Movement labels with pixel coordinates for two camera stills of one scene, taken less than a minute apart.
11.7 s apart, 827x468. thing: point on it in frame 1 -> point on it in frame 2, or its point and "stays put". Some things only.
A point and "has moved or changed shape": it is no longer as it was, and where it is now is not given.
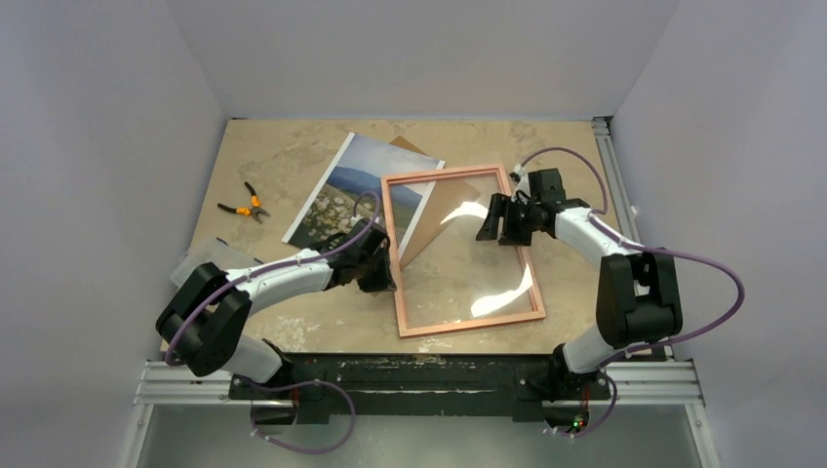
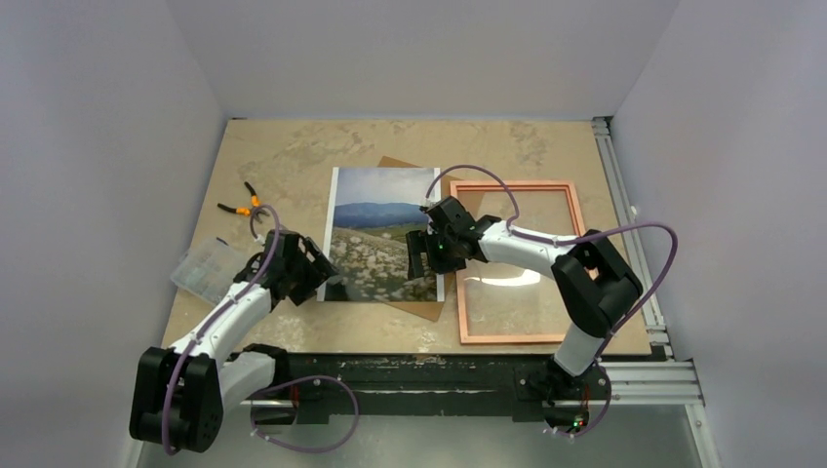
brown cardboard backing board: x=448 y=200 has moved or changed shape
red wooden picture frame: x=466 y=325 -> x=461 y=275
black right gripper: x=512 y=219 -> x=429 y=251
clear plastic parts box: x=206 y=251 stays put
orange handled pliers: x=249 y=212 stays put
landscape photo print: x=361 y=167 has moved or changed shape
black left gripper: x=382 y=283 -> x=318 y=272
